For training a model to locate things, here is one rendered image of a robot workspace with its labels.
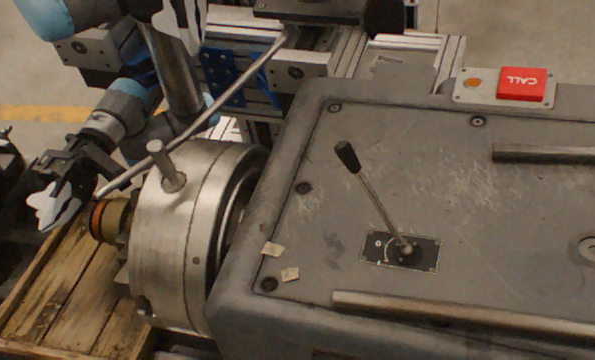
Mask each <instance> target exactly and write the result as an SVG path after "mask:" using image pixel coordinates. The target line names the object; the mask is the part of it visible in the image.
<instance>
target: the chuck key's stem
mask: <svg viewBox="0 0 595 360"><path fill-rule="evenodd" d="M147 150H148V152H149V154H150V156H151V157H152V158H154V159H155V160H156V162H155V165H156V167H157V168H158V170H159V172H160V174H161V175H162V176H164V177H167V179H168V180H169V183H170V184H171V186H172V187H174V186H175V185H177V184H178V183H180V182H181V181H180V180H179V178H178V176H177V174H176V171H177V169H176V166H175V165H174V163H173V161H172V159H171V157H170V155H169V154H168V153H167V151H166V150H165V147H164V145H163V143H162V142H161V141H160V140H158V139H155V140H152V141H150V142H149V143H148V144H147Z"/></svg>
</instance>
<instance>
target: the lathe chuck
mask: <svg viewBox="0 0 595 360"><path fill-rule="evenodd" d="M189 140H197V141H191V142H189V141H186V142H185V143H183V144H182V145H180V146H179V147H177V148H176V149H175V150H173V151H172V152H170V153H169V155H170V157H171V159H172V161H173V163H174V165H175V166H176V169H177V171H176V172H179V173H182V174H183V175H184V176H185V177H186V180H185V183H184V185H183V186H182V187H181V188H180V189H178V190H176V191H168V190H166V189H165V187H164V180H165V178H166V177H164V176H162V175H161V174H160V172H159V170H158V168H157V167H156V165H155V163H154V165H153V166H152V168H151V170H150V172H149V174H148V176H147V178H146V180H145V182H144V185H143V187H142V190H141V192H140V195H139V198H138V201H137V205H136V208H135V212H134V216H133V221H132V226H131V233H130V241H129V246H128V256H127V266H128V280H129V287H130V292H131V295H132V297H138V296H139V295H142V296H145V298H146V299H147V300H150V304H151V307H152V310H153V312H154V313H153V315H152V314H148V313H147V312H146V311H144V310H138V313H139V315H140V316H141V318H142V319H143V320H144V321H145V322H146V323H147V324H149V325H151V326H153V327H157V328H162V329H166V330H171V331H176V332H180V333H186V334H190V335H195V336H199V337H203V335H201V334H200V333H199V332H198V331H197V330H196V328H195V327H194V325H193V323H192V321H191V319H190V316H189V312H188V309H187V304H186V297H185V286H184V265H185V252H186V244H188V238H189V232H190V227H191V222H192V218H193V214H194V210H195V207H196V203H197V200H198V197H199V194H200V192H201V189H202V187H203V184H204V182H205V180H206V177H207V175H208V173H209V172H210V170H211V168H212V166H213V165H214V163H215V162H216V160H217V159H218V157H219V156H220V155H221V154H222V153H223V152H224V151H225V150H226V149H227V148H228V147H230V146H231V145H233V144H235V143H239V142H236V141H228V140H220V139H212V138H204V137H196V136H192V137H191V138H190V139H189Z"/></svg>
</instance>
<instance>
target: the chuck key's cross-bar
mask: <svg viewBox="0 0 595 360"><path fill-rule="evenodd" d="M286 42H287V38H286V37H285V36H284V35H281V36H280V37H279V38H278V39H277V40H276V41H275V42H274V43H273V44H272V45H271V46H270V47H269V48H268V49H267V51H266V52H265V53H264V54H263V55H262V56H261V57H259V58H258V59H257V60H256V61H255V62H254V63H253V64H252V65H251V66H250V67H249V68H248V69H247V70H246V71H245V72H244V73H243V74H242V75H241V76H240V77H239V78H238V79H237V80H236V81H235V82H234V83H233V84H232V85H231V86H230V87H229V88H228V89H227V90H226V91H225V92H224V93H223V94H222V95H221V96H220V97H219V98H217V99H216V100H215V102H214V103H213V104H212V105H211V106H210V107H209V108H208V109H207V110H206V111H205V112H204V113H203V114H202V115H201V116H200V117H199V118H198V119H197V120H196V121H195V122H194V123H193V124H192V125H191V126H190V127H189V128H188V129H187V130H186V131H185V132H183V133H182V134H181V135H179V136H178V137H177V138H175V139H174V140H172V141H171V142H168V143H167V144H165V145H164V147H165V150H166V151H167V153H168V154H169V153H170V152H172V151H173V150H175V149H176V148H177V147H179V146H180V145H182V144H183V143H185V142H186V141H187V140H189V139H190V138H191V137H192V136H193V135H194V134H195V133H196V132H197V131H198V130H199V129H200V128H201V127H202V126H203V125H204V124H205V123H206V122H207V121H208V120H209V119H210V118H211V117H212V116H213V115H214V114H215V113H216V112H217V111H218V110H219V109H220V108H222V107H223V106H224V105H225V103H226V102H227V101H228V100H230V99H231V98H232V97H233V96H234V95H235V94H236V93H237V92H238V91H239V90H240V89H241V88H242V87H243V86H244V85H245V84H246V83H247V82H248V81H249V80H250V79H251V78H252V77H253V76H254V75H255V74H256V73H257V72H258V71H259V70H260V69H261V68H262V67H263V66H264V65H265V64H266V63H267V62H268V61H269V60H270V59H271V58H272V57H273V56H274V55H275V54H276V53H277V52H278V51H279V50H280V49H281V48H282V47H283V45H284V44H285V43H286ZM155 162H156V160H155V159H154V158H152V157H151V156H150V155H149V156H148V157H147V158H145V159H144V160H142V161H141V162H139V163H138V164H136V165H135V166H134V167H132V168H131V169H129V170H128V171H126V172H125V173H123V174H122V175H120V176H119V177H118V178H115V179H114V180H112V181H111V182H109V183H108V184H106V185H105V186H104V187H102V188H101V189H99V190H98V191H96V192H95V193H94V195H95V197H96V198H97V199H98V200H101V199H102V198H104V197H105V196H106V195H108V194H109V193H111V192H112V191H114V190H115V189H118V188H119V187H120V186H122V185H123V184H125V183H126V182H128V181H129V180H130V179H132V178H133V177H135V176H136V175H138V174H139V173H141V172H142V171H143V170H145V169H146V168H148V167H149V166H151V165H152V164H153V163H155Z"/></svg>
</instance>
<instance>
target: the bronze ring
mask: <svg viewBox="0 0 595 360"><path fill-rule="evenodd" d="M134 212H135V208H132V207H131V197H130V198H127V197H115V198H102V199H101V200H99V201H97V203H96V204H95V205H94V207H92V209H91V211H90V215H89V221H88V226H89V231H90V234H91V236H92V237H93V238H94V239H95V240H97V241H101V242H107V243H108V244H109V245H112V246H116V243H115V240H116V239H117V237H118V236H119V234H120V233H121V231H122V230H124V229H130V230H131V226H132V221H133V216H134Z"/></svg>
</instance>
